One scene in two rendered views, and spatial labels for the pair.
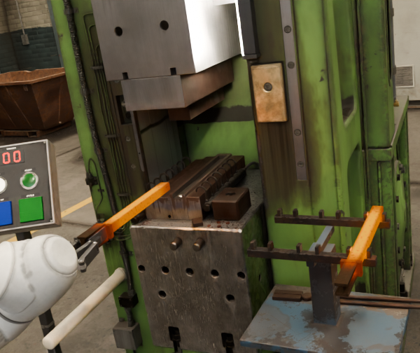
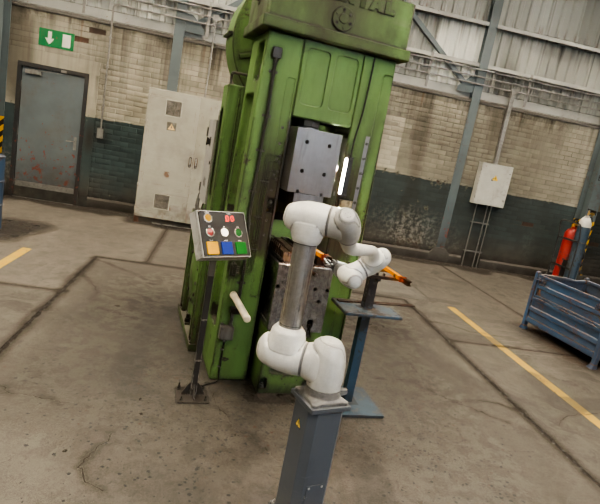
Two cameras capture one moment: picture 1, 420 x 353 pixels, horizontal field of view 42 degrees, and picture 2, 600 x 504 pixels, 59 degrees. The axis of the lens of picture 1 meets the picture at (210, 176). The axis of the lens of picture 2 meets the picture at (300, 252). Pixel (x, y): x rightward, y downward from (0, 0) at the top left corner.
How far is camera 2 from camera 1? 2.58 m
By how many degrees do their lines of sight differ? 44
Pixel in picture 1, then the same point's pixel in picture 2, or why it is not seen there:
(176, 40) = (327, 182)
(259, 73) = (343, 203)
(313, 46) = (364, 197)
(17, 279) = (384, 259)
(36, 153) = (240, 219)
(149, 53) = (313, 184)
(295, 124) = not seen: hidden behind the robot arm
